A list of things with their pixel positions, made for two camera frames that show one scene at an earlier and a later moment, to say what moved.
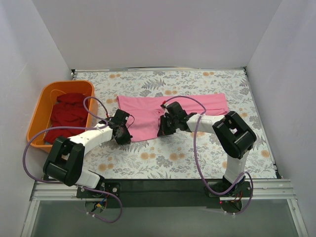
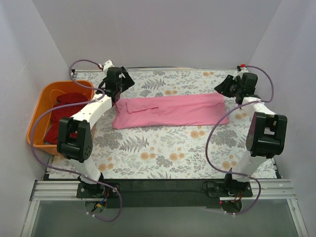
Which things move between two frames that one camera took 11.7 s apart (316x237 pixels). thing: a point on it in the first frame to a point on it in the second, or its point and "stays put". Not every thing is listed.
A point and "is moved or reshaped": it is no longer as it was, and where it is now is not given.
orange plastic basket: x=47 y=99 stays put
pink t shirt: x=145 y=111 is moved or reshaped
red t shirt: x=68 y=111 stays put
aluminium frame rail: x=278 y=190 stays put
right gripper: x=164 y=127 to x=227 y=85
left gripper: x=123 y=135 to x=124 y=80
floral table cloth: x=185 y=155 stays put
